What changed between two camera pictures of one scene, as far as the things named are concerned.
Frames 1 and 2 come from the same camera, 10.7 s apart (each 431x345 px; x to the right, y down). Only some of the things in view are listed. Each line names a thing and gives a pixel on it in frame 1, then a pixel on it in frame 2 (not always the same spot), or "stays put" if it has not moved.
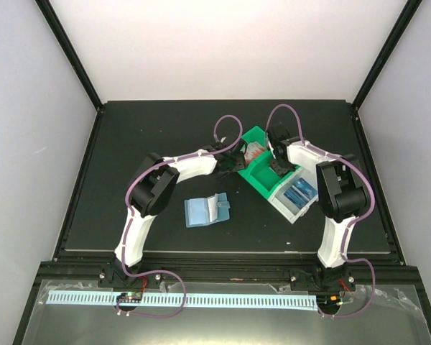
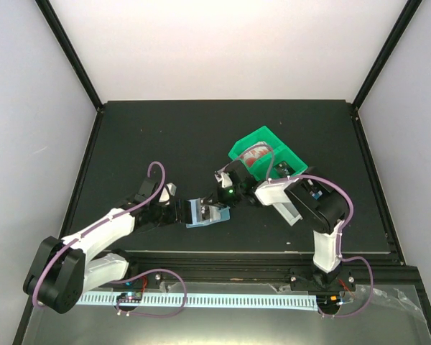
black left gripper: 241,164 -> 174,216
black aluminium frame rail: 221,267 stays put
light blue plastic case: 203,211 stays put
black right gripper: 278,169 -> 220,195
